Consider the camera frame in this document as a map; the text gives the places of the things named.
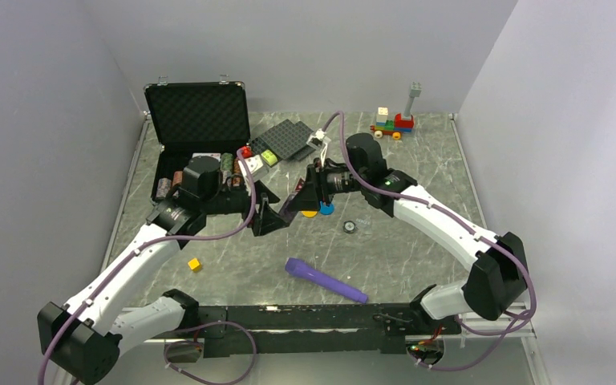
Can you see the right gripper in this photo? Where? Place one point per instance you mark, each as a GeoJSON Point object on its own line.
{"type": "Point", "coordinates": [316, 187]}

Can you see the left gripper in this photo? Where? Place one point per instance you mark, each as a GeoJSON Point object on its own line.
{"type": "Point", "coordinates": [267, 221]}

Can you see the single dark poker chip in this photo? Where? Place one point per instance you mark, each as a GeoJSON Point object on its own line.
{"type": "Point", "coordinates": [349, 227]}

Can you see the red tan poker chip stack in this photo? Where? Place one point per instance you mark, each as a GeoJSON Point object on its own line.
{"type": "Point", "coordinates": [176, 180]}

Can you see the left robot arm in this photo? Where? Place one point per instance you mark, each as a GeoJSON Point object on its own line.
{"type": "Point", "coordinates": [143, 255]}

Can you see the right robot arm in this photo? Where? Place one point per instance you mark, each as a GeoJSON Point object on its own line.
{"type": "Point", "coordinates": [496, 264]}

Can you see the black poker set case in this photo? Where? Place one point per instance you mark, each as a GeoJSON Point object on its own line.
{"type": "Point", "coordinates": [188, 118]}

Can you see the yellow round disc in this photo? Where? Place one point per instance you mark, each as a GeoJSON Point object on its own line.
{"type": "Point", "coordinates": [309, 214]}

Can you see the red triangular dealer token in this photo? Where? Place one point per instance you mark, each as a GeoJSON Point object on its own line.
{"type": "Point", "coordinates": [299, 185]}

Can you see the blue round disc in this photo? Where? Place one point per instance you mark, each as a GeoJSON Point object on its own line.
{"type": "Point", "coordinates": [326, 209]}

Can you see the orange poker chip stack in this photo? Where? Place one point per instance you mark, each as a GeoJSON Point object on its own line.
{"type": "Point", "coordinates": [238, 177]}

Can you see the lime green toy block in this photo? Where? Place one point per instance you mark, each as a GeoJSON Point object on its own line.
{"type": "Point", "coordinates": [269, 158]}

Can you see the green poker chip stack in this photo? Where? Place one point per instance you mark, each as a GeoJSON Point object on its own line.
{"type": "Point", "coordinates": [227, 167]}

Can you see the purple flashlight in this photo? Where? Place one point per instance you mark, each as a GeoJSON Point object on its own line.
{"type": "Point", "coordinates": [300, 269]}

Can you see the clear round dealer button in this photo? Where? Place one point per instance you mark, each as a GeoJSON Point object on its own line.
{"type": "Point", "coordinates": [364, 223]}

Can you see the playing cards deck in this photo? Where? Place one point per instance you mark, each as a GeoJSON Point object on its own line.
{"type": "Point", "coordinates": [213, 155]}

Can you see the dark grey building baseplate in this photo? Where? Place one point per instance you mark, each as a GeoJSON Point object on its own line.
{"type": "Point", "coordinates": [283, 139]}

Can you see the small yellow cube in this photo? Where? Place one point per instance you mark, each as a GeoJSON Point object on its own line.
{"type": "Point", "coordinates": [195, 265]}

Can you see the toy brick train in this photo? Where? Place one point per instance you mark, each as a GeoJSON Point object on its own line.
{"type": "Point", "coordinates": [403, 122]}

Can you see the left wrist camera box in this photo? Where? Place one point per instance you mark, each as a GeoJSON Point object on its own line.
{"type": "Point", "coordinates": [253, 168]}

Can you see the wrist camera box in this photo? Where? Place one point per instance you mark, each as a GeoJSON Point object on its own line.
{"type": "Point", "coordinates": [319, 141]}
{"type": "Point", "coordinates": [253, 168]}

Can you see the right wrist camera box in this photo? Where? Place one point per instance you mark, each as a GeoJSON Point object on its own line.
{"type": "Point", "coordinates": [319, 141]}

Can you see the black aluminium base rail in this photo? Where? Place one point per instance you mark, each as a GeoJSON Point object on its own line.
{"type": "Point", "coordinates": [394, 328]}

